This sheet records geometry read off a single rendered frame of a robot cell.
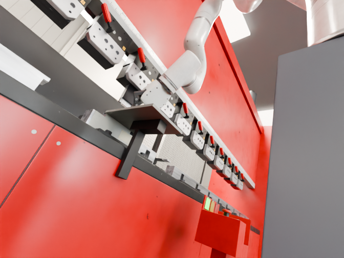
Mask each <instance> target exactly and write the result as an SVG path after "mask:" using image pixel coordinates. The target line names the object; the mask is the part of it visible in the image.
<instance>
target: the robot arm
mask: <svg viewBox="0 0 344 258"><path fill-rule="evenodd" d="M232 1H233V3H234V5H235V6H236V8H237V9H238V10H239V11H240V12H242V13H250V12H252V11H253V10H255V9H256V8H257V7H258V6H259V4H260V3H261V2H262V0H232ZM287 1H289V2H291V3H292V4H294V5H296V6H298V7H300V8H302V9H303V10H305V11H307V43H308V47H310V46H313V45H316V44H319V43H322V42H325V41H329V40H333V39H336V38H339V37H342V36H344V0H287ZM222 4H223V0H205V1H204V2H203V3H202V4H201V5H200V7H199V8H198V10H197V12H196V14H195V16H194V18H193V20H192V22H191V25H190V27H189V29H188V31H187V33H186V36H185V38H184V42H183V46H184V50H185V52H184V53H183V54H182V55H181V56H180V57H179V58H178V59H177V60H176V61H175V62H174V63H173V64H172V65H171V66H170V67H169V68H168V69H167V70H166V71H165V72H164V73H163V74H162V75H161V76H160V77H159V79H160V81H159V80H158V81H157V80H154V81H153V82H151V83H150V84H148V85H147V86H146V87H145V88H144V89H142V90H141V91H134V104H133V105H132V106H138V105H141V104H143V103H144V104H151V103H154V104H155V105H156V106H157V107H158V108H159V109H160V110H161V109H162V107H163V106H164V105H165V104H166V103H167V102H168V100H169V99H170V97H171V92H172V93H173V94H174V93H175V92H176V91H177V90H178V89H179V88H180V87H182V88H183V89H184V91H185V92H187V93H188V94H195V93H196V92H198V90H199V89H200V88H201V85H202V83H203V80H204V77H205V74H206V55H205V50H204V44H205V42H206V39H207V37H208V34H209V32H210V29H211V27H212V24H213V22H214V20H215V19H216V18H217V17H218V16H219V14H220V12H221V9H222ZM138 97H139V99H138Z"/></svg>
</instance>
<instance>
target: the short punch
mask: <svg viewBox="0 0 344 258"><path fill-rule="evenodd" d="M134 91H136V90H135V89H134V88H133V87H132V86H131V85H130V84H129V85H126V87H125V89H124V91H123V93H122V95H121V97H120V98H121V99H120V102H121V103H122V104H123V105H125V106H126V107H131V106H132V105H133V104H134Z"/></svg>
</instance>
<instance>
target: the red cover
mask: <svg viewBox="0 0 344 258"><path fill-rule="evenodd" d="M212 26H213V28H214V30H215V32H216V35H217V37H218V39H219V42H220V44H221V46H222V48H223V51H224V53H225V55H226V57H227V60H228V62H229V64H230V67H231V69H232V71H233V73H234V76H235V78H236V80H237V82H238V85H239V87H240V89H241V91H242V94H243V96H244V98H245V101H246V103H247V105H248V107H249V110H250V112H251V114H252V116H253V119H254V121H255V123H256V126H257V128H258V131H259V133H260V134H262V132H263V124H262V122H261V119H260V117H259V114H258V112H257V109H256V107H255V104H254V102H253V99H252V97H251V94H250V92H249V89H248V87H247V83H246V81H245V78H244V76H243V73H242V71H241V68H240V66H239V63H238V61H237V58H236V56H235V53H234V51H233V48H232V46H231V43H230V41H229V38H228V35H227V33H226V30H225V28H224V25H223V23H222V20H221V18H220V15H219V16H218V17H217V18H216V19H215V20H214V22H213V24H212Z"/></svg>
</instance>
